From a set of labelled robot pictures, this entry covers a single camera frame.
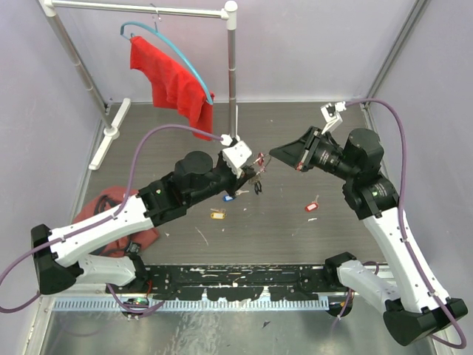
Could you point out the red shirt on hanger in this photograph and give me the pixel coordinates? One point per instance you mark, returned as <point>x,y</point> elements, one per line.
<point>173,86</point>

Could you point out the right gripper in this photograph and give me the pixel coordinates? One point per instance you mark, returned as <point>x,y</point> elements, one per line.
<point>298,153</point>

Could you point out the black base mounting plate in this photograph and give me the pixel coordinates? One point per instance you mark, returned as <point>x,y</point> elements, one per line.
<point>230,282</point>

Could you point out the white slotted cable duct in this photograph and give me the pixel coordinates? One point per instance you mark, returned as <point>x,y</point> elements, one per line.
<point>261,304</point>

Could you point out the maroon shirt on table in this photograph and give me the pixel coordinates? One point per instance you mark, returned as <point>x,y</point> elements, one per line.
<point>130,244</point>

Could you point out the blue clothes hanger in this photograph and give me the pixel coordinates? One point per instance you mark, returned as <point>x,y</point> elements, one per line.
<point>155,32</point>

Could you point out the wire keyring with keys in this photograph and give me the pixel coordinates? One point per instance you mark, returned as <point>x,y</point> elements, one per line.
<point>255,181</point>

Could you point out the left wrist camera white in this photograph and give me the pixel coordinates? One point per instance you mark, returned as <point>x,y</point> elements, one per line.
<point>236,152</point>

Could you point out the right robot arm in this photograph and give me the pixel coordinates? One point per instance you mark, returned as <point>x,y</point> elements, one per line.
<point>416,305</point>

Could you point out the small key red tag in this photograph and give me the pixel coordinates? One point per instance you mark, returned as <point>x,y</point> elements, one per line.
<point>259,163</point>

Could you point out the key with yellow tag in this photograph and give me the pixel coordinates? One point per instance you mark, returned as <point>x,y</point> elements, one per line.
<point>218,214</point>

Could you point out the key with blue tag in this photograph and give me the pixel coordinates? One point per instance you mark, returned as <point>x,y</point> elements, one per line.
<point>228,198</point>

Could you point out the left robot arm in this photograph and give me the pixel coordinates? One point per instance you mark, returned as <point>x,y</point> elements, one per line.
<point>64,256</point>

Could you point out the key with red tag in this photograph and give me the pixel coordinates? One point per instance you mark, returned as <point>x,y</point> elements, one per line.
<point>313,205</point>

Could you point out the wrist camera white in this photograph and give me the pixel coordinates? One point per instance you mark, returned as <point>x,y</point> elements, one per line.
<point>332,115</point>
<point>236,152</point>

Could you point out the metal clothes rack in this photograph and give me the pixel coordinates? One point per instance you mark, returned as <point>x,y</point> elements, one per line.
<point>88,33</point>

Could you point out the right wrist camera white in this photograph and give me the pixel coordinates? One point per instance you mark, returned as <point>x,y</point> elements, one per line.
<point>332,115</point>

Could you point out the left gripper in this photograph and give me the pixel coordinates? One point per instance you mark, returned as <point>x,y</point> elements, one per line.
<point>246,173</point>

